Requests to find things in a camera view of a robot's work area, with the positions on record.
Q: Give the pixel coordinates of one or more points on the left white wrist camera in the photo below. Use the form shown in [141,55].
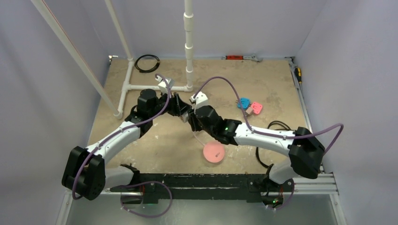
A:
[165,85]

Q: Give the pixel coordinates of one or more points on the pink round power strip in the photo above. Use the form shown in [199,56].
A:
[214,152]

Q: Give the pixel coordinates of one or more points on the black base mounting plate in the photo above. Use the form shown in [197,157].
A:
[252,188]

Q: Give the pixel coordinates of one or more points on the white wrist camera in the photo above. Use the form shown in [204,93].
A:
[199,100]
[165,85]

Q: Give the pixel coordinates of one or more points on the yellow handled screwdriver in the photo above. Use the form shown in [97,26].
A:
[298,74]

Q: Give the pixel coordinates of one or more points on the aluminium extrusion rail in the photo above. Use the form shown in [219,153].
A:
[326,183]

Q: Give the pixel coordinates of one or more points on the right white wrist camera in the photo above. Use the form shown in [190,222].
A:
[199,100]

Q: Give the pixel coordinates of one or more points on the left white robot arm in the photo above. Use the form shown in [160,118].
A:
[86,174]

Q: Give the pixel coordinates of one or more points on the white PVC pipe frame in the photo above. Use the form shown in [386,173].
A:
[61,34]

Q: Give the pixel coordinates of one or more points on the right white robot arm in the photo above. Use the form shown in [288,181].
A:
[303,150]

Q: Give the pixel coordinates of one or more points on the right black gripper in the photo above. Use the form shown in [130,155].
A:
[193,121]

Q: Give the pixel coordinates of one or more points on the red adjustable wrench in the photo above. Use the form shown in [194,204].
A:
[242,57]

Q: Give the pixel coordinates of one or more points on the dusty pink plug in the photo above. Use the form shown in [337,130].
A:
[248,111]

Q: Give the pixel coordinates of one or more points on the pink plug adapter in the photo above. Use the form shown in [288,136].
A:
[256,107]

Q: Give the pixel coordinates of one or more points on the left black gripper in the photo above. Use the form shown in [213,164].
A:
[177,106]

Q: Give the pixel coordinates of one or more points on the blue plug adapter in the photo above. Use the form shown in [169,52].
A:
[243,103]

